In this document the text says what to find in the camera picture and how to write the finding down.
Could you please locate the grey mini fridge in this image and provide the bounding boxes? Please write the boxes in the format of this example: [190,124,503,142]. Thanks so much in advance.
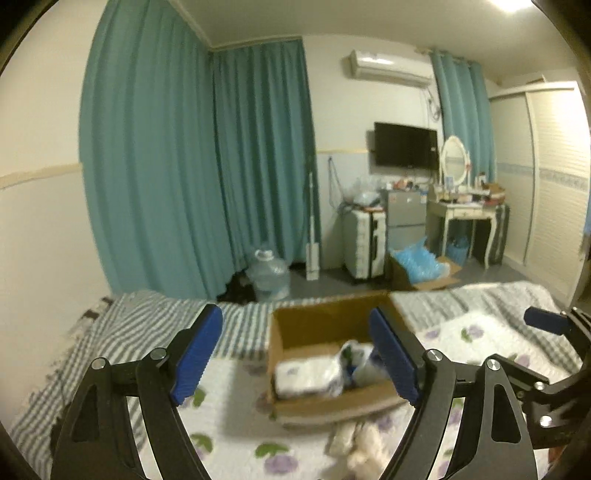
[381,188,428,252]

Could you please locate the bed with floral blanket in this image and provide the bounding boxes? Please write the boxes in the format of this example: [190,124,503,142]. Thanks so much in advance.
[9,281,578,457]

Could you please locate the white dressing table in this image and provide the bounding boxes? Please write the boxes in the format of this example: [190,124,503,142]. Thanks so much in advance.
[427,194,504,268]

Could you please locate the dark suitcase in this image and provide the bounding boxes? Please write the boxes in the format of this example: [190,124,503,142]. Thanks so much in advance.
[473,203,510,266]

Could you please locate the pale green suitcase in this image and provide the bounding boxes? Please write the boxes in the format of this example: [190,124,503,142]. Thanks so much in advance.
[344,208,387,282]

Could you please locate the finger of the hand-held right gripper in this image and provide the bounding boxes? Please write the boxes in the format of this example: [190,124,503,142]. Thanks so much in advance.
[505,357,589,449]
[523,305,591,370]

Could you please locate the white air conditioner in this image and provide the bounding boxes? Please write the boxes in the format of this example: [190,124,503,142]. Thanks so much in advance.
[342,49,432,88]

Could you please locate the cream soft cloth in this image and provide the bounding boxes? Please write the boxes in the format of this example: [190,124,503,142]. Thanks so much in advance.
[328,420,393,472]

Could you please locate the pile of cosmetics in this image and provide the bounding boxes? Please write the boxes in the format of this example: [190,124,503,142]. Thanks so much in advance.
[429,173,504,205]

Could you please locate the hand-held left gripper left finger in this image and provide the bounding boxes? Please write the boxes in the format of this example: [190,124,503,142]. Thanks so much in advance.
[50,304,225,480]

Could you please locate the black wall television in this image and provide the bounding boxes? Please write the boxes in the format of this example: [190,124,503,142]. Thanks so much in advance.
[373,122,439,169]

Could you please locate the blue basket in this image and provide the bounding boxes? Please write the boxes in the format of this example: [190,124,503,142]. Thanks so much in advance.
[447,235,471,264]

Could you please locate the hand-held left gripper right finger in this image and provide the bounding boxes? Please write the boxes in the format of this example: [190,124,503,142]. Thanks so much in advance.
[368,307,540,480]

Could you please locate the black bag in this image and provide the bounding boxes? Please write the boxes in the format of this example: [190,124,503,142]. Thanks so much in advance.
[222,272,257,303]

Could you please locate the clear water jug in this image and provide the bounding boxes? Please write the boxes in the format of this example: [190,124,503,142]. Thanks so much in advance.
[249,249,291,303]

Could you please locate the cardboard box with open flaps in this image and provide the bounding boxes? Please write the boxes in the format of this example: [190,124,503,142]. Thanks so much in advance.
[387,251,462,292]

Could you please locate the white flat mop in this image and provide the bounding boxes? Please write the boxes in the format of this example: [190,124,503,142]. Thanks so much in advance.
[305,173,320,281]

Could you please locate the narrow teal curtain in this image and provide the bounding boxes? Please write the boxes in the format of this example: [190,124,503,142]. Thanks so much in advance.
[429,48,497,185]

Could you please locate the white oval mirror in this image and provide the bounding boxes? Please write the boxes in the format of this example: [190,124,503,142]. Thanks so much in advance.
[440,135,467,185]

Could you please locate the wide teal curtain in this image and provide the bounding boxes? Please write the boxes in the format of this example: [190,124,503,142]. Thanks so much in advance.
[79,0,232,301]

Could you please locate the white sliding wardrobe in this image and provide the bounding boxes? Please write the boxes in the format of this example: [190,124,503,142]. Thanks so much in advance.
[488,82,591,301]

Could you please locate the white plastic-wrapped packet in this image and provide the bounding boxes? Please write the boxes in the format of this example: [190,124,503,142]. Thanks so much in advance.
[274,357,345,400]

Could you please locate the clear plastic bag with contents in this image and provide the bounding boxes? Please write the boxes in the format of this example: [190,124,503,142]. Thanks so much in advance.
[339,340,389,391]

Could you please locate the floral white quilt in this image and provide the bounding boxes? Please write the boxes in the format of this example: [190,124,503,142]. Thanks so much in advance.
[139,314,583,480]

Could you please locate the blue plastic bags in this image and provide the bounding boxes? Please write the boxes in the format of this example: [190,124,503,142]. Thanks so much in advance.
[392,237,451,283]

